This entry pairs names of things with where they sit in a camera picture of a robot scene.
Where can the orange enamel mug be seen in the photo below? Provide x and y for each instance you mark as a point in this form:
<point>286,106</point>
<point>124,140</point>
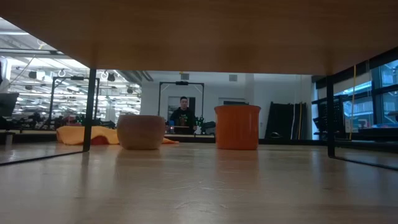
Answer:
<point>237,127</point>

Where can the black background robot arm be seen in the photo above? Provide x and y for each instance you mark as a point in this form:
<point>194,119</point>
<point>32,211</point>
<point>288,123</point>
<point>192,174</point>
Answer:
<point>207,127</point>

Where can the wooden shelf with black legs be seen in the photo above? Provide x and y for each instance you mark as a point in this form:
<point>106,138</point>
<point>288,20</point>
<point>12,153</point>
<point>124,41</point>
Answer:
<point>199,34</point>

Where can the person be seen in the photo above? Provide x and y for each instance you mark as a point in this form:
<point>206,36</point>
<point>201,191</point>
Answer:
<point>183,116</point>

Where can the black leaning panels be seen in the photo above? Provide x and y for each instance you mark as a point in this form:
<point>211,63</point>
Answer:
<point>281,121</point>

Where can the orange microfibre cloth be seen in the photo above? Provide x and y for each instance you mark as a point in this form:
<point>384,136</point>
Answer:
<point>73,135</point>

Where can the dark monitor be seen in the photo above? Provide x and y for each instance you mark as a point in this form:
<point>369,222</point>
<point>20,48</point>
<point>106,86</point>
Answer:
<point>7,104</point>

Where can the black aluminium table frame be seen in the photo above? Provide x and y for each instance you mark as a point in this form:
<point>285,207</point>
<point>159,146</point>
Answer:
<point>189,140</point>

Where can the black gantry frame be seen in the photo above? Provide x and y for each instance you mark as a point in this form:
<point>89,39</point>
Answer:
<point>182,83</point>
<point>76,78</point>

